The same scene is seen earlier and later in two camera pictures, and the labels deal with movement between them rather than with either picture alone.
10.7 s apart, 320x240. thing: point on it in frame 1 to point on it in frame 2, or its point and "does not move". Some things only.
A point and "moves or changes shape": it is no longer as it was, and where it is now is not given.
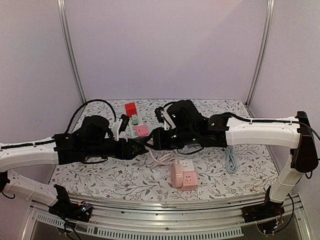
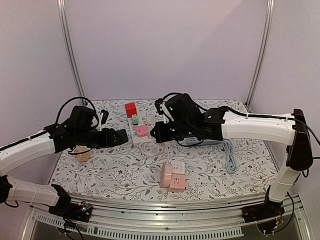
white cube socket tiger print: x=188 y=165 to x=178 y=167
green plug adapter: x=134 y=119 does not move
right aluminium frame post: x=269 y=20 does not move
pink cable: x=165 y=160 moves or changes shape
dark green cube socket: x=139 y=148 to x=122 y=135
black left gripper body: x=121 y=154 to x=105 y=141
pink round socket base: x=176 y=175 to x=166 y=174
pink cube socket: x=190 y=181 to x=177 y=183
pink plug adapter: x=142 y=130 does not move
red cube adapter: x=131 y=109 does not move
